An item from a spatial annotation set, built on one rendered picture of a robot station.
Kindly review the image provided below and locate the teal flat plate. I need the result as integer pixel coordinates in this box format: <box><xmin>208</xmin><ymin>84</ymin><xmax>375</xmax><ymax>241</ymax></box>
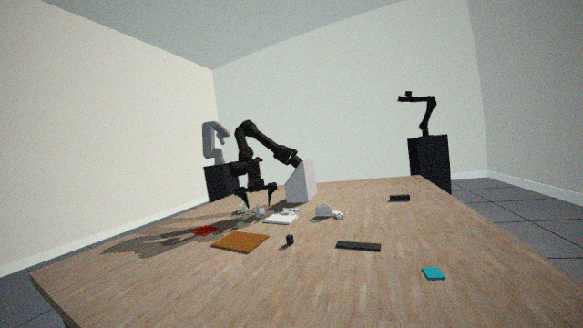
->
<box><xmin>422</xmin><ymin>267</ymin><xmax>446</xmax><ymax>280</ymax></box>

